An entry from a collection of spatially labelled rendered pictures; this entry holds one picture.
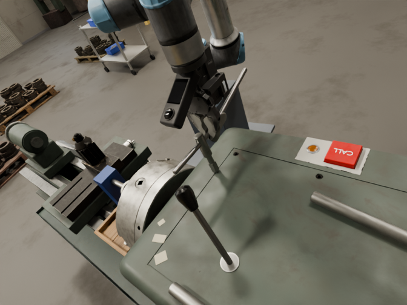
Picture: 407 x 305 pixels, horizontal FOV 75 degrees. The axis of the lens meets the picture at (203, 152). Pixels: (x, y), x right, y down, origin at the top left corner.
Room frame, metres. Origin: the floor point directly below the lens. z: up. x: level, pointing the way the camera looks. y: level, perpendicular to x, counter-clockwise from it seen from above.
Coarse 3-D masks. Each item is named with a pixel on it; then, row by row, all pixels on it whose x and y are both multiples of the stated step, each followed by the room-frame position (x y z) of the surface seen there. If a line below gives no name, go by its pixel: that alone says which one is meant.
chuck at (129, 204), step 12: (144, 168) 0.61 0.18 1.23; (156, 168) 0.59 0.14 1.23; (168, 168) 0.58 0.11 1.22; (132, 180) 0.58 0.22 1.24; (132, 192) 0.54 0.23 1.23; (144, 192) 0.52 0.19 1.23; (120, 204) 0.54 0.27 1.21; (132, 204) 0.51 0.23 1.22; (120, 216) 0.52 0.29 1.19; (132, 216) 0.49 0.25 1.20; (120, 228) 0.50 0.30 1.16; (132, 228) 0.47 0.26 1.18; (132, 240) 0.46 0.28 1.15
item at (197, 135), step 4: (196, 136) 0.47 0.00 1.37; (200, 136) 0.46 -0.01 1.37; (196, 140) 0.47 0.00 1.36; (200, 140) 0.46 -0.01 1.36; (204, 140) 0.46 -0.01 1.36; (200, 144) 0.46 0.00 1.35; (204, 144) 0.46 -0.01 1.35; (200, 148) 0.46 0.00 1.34; (204, 148) 0.46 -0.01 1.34; (208, 148) 0.46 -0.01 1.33; (204, 152) 0.46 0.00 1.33; (208, 152) 0.46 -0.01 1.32; (204, 156) 0.46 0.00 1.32; (208, 156) 0.46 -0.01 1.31; (208, 160) 0.46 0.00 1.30; (212, 160) 0.46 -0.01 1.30; (208, 164) 0.46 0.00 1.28; (212, 164) 0.46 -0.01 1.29; (216, 164) 0.46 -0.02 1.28; (212, 168) 0.46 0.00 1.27; (216, 168) 0.46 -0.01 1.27; (216, 172) 0.45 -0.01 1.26
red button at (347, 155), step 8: (336, 144) 0.37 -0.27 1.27; (344, 144) 0.36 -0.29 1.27; (352, 144) 0.35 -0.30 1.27; (328, 152) 0.36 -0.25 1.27; (336, 152) 0.35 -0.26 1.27; (344, 152) 0.34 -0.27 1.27; (352, 152) 0.33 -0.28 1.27; (360, 152) 0.33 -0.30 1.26; (328, 160) 0.34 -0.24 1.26; (336, 160) 0.33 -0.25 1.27; (344, 160) 0.32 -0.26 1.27; (352, 160) 0.32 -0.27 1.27; (352, 168) 0.31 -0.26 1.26
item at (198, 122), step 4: (192, 116) 0.51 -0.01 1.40; (196, 116) 0.50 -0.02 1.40; (200, 116) 0.50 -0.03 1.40; (204, 116) 0.50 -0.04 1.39; (196, 120) 0.50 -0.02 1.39; (200, 120) 0.49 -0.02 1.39; (196, 124) 0.51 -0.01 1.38; (200, 124) 0.49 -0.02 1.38; (204, 124) 0.50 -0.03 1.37; (200, 128) 0.50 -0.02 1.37; (204, 128) 0.49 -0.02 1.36; (200, 132) 0.50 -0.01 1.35; (204, 132) 0.49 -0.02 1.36; (212, 140) 0.49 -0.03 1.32
